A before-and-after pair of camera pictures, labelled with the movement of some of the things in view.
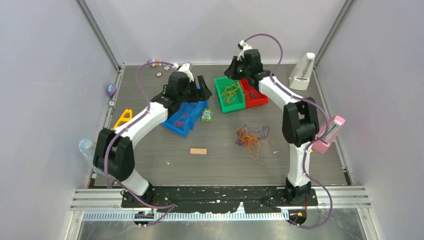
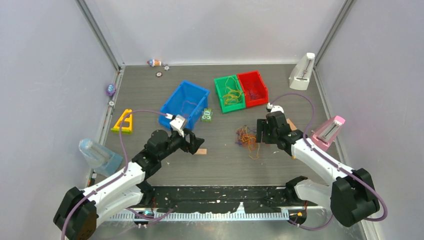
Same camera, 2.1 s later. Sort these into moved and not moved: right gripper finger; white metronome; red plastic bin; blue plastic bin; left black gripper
Moved: left black gripper; right gripper finger
Not moved: red plastic bin; blue plastic bin; white metronome
